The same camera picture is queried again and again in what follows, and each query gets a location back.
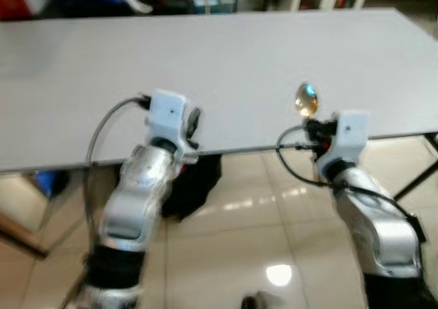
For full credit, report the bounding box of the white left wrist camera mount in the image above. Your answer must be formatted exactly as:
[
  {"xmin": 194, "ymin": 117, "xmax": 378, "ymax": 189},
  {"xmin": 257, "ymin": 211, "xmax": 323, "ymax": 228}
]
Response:
[{"xmin": 146, "ymin": 90, "xmax": 190, "ymax": 162}]

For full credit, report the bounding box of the golden metal spoon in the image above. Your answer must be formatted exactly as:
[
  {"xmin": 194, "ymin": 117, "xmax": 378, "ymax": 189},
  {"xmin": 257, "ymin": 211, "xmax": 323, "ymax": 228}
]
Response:
[{"xmin": 294, "ymin": 83, "xmax": 320, "ymax": 119}]

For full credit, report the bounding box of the grey folding table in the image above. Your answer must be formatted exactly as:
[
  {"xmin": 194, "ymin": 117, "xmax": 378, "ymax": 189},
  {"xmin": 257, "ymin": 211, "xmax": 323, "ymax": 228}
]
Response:
[{"xmin": 0, "ymin": 8, "xmax": 438, "ymax": 201}]

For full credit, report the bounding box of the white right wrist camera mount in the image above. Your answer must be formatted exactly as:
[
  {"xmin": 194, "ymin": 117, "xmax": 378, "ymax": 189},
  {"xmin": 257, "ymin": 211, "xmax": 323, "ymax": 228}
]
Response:
[{"xmin": 316, "ymin": 112, "xmax": 370, "ymax": 180}]

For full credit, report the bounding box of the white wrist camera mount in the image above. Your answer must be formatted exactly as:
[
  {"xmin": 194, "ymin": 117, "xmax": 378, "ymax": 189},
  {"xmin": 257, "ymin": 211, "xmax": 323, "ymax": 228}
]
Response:
[
  {"xmin": 316, "ymin": 112, "xmax": 370, "ymax": 180},
  {"xmin": 146, "ymin": 90, "xmax": 190, "ymax": 162}
]

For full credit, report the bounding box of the small blue item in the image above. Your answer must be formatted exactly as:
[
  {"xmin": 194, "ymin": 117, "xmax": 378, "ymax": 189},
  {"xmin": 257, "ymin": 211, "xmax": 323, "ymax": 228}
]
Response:
[{"xmin": 34, "ymin": 171, "xmax": 70, "ymax": 197}]

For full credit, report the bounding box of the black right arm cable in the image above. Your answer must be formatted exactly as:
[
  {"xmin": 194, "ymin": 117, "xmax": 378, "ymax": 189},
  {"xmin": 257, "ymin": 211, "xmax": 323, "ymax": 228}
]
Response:
[{"xmin": 276, "ymin": 125, "xmax": 411, "ymax": 221}]

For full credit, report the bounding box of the grey left arm cable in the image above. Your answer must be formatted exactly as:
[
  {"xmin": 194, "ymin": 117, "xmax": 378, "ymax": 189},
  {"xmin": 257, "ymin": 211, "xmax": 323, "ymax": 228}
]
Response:
[{"xmin": 86, "ymin": 95, "xmax": 151, "ymax": 222}]

